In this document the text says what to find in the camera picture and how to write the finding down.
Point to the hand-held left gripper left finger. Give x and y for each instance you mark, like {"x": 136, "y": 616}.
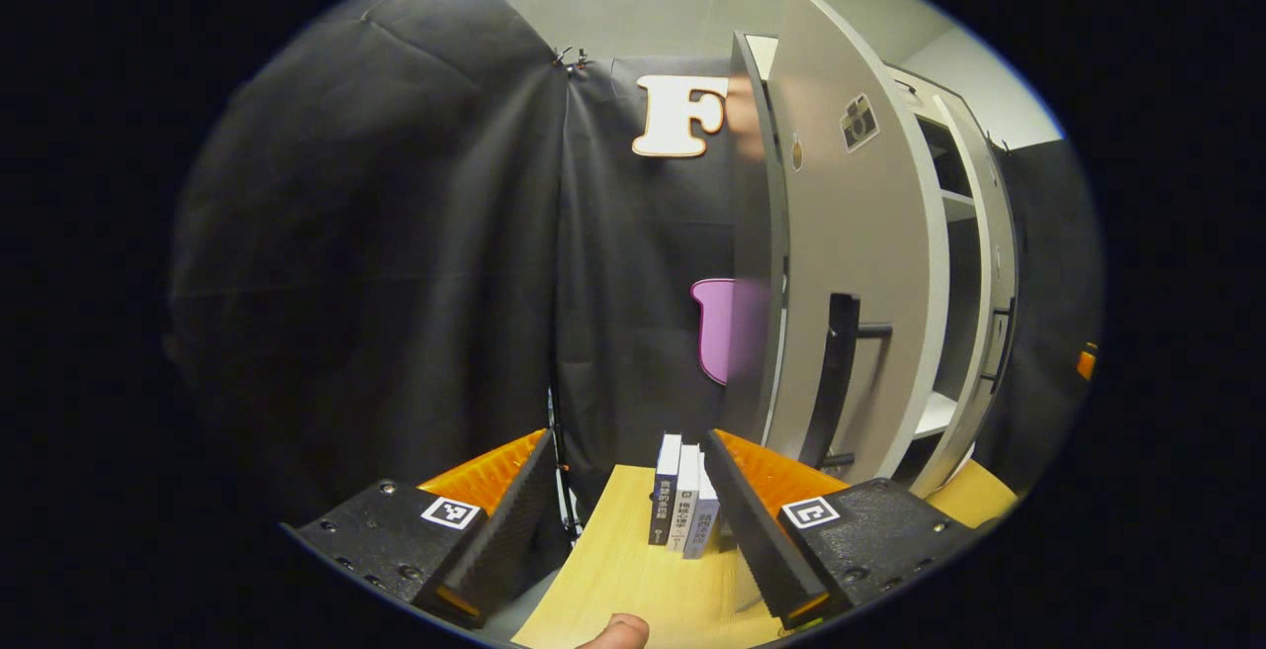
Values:
{"x": 499, "y": 540}

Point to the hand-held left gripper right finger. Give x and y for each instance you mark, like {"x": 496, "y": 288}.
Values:
{"x": 762, "y": 540}

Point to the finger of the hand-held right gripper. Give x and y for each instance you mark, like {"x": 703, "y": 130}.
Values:
{"x": 1086, "y": 362}

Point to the grey cabinet door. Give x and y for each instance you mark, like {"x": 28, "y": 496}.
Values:
{"x": 870, "y": 233}
{"x": 1001, "y": 233}

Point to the white cabinet shelf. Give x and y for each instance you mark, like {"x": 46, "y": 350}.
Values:
{"x": 957, "y": 204}
{"x": 935, "y": 417}

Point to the grey cabinet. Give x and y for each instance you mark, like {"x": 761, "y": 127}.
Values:
{"x": 757, "y": 233}

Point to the grey spine book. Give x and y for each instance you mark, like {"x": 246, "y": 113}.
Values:
{"x": 702, "y": 525}

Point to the white spine book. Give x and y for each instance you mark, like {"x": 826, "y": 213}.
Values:
{"x": 684, "y": 506}

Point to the metal cloth clip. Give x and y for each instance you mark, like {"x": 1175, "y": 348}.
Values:
{"x": 572, "y": 59}

